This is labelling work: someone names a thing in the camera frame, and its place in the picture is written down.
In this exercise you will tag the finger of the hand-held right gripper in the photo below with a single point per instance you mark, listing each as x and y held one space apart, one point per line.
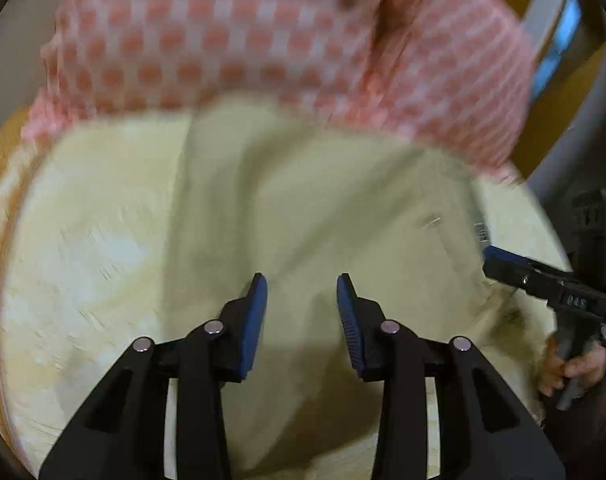
513 270

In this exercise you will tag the pink checked blanket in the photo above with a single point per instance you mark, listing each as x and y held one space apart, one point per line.
233 35

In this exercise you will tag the person's right forearm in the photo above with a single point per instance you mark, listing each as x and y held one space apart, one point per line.
593 430

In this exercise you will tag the person's right hand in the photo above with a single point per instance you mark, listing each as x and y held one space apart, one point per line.
585 366

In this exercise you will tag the white curved frame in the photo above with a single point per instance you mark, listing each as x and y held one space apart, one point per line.
545 5

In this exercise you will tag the yellow wooden furniture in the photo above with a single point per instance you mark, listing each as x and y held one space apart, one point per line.
568 105

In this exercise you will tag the pale yellow pants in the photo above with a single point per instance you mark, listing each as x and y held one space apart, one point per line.
293 210

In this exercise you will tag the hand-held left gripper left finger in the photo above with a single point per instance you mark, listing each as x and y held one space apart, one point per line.
253 332

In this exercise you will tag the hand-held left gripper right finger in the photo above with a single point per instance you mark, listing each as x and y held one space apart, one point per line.
349 332

